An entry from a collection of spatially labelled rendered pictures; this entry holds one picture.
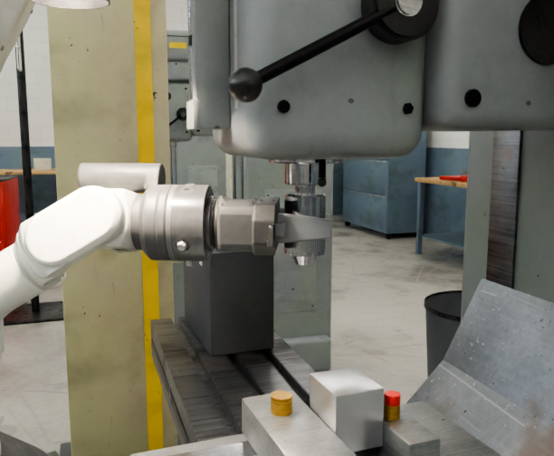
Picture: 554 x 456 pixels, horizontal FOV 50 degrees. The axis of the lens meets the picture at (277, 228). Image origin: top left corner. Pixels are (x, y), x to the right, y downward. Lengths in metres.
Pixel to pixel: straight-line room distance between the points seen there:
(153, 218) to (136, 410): 1.98
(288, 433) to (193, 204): 0.26
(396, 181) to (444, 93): 7.35
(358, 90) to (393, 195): 7.38
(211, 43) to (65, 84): 1.75
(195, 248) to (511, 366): 0.49
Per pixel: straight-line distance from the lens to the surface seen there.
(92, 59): 2.37
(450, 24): 0.64
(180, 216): 0.66
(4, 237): 5.19
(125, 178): 0.71
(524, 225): 0.95
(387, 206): 7.95
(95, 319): 2.46
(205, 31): 0.64
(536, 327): 0.92
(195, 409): 0.90
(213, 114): 0.63
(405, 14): 0.59
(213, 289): 1.06
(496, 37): 0.66
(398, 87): 0.62
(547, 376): 0.88
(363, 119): 0.60
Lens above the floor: 1.33
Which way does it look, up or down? 9 degrees down
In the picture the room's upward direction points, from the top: straight up
